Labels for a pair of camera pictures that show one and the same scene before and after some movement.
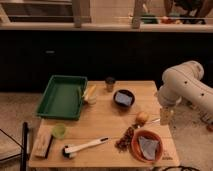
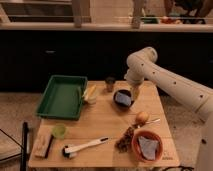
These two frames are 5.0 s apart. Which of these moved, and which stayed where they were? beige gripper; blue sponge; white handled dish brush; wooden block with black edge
Moved: beige gripper
Stayed: white handled dish brush; blue sponge; wooden block with black edge
